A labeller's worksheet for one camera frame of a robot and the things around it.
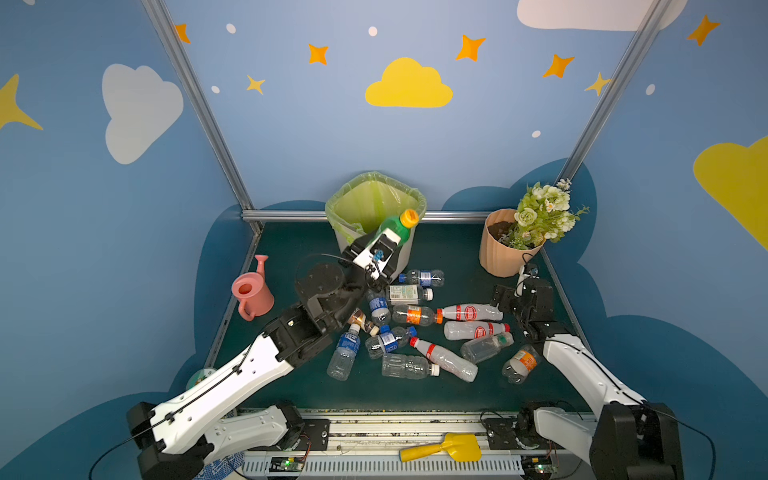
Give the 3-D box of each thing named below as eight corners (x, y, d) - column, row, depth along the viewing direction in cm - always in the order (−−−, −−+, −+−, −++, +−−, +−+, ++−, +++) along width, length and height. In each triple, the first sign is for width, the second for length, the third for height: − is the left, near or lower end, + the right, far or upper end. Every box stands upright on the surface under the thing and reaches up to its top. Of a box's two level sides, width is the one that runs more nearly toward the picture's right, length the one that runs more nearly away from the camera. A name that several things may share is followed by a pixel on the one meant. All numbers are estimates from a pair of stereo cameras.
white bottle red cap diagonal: (406, 349, 89) (406, 345, 86) (412, 337, 91) (413, 333, 89) (470, 385, 82) (473, 382, 80) (476, 371, 85) (479, 367, 82)
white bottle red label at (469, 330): (444, 340, 91) (446, 335, 88) (442, 326, 94) (444, 321, 91) (509, 340, 91) (513, 336, 88) (505, 326, 94) (508, 321, 92)
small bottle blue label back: (398, 286, 104) (399, 280, 101) (398, 275, 107) (398, 269, 104) (443, 286, 104) (444, 280, 101) (441, 275, 107) (443, 269, 104)
